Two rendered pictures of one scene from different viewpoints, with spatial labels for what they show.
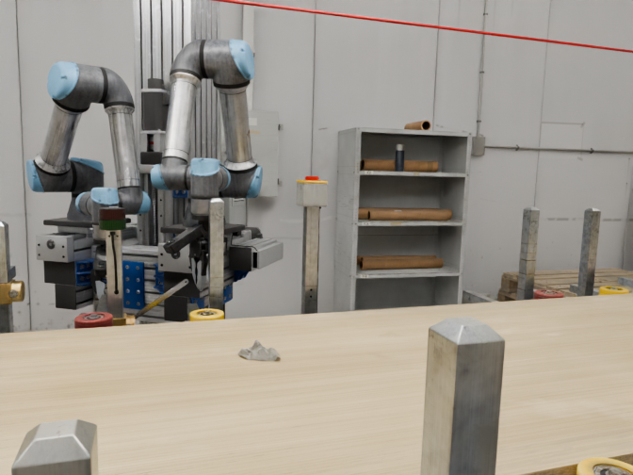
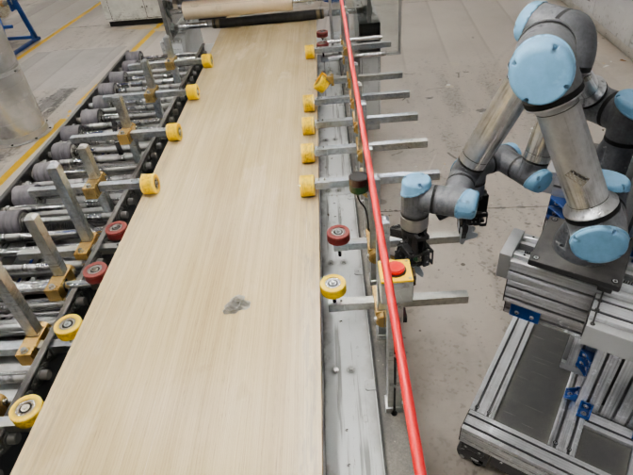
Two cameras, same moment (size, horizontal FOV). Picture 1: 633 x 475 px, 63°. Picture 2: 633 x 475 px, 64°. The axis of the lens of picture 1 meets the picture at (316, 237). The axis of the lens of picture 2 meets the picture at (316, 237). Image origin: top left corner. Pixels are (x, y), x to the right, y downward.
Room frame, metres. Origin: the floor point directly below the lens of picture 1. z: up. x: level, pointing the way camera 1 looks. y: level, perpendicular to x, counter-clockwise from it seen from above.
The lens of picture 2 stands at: (1.59, -0.79, 1.97)
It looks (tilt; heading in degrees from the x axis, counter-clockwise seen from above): 39 degrees down; 112
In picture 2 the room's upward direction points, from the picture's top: 6 degrees counter-clockwise
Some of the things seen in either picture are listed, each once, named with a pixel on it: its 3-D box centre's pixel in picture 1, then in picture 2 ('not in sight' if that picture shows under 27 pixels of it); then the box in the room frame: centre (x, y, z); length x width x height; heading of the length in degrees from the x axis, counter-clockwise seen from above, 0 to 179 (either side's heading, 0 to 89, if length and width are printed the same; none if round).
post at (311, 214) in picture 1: (310, 286); (394, 355); (1.44, 0.01, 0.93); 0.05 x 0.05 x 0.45; 18
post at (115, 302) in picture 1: (115, 302); (375, 236); (1.28, 0.50, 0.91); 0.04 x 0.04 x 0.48; 18
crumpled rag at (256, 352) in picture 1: (259, 349); (235, 303); (0.94, 0.10, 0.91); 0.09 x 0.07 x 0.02; 47
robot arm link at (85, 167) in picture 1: (85, 175); (629, 115); (2.00, 0.89, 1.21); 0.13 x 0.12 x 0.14; 134
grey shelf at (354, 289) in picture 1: (398, 234); not in sight; (3.98, -0.63, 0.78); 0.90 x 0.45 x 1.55; 104
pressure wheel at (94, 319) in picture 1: (94, 338); (339, 243); (1.15, 0.50, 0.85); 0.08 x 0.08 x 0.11
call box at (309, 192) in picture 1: (311, 194); (395, 282); (1.44, 0.02, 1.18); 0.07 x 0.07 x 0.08; 18
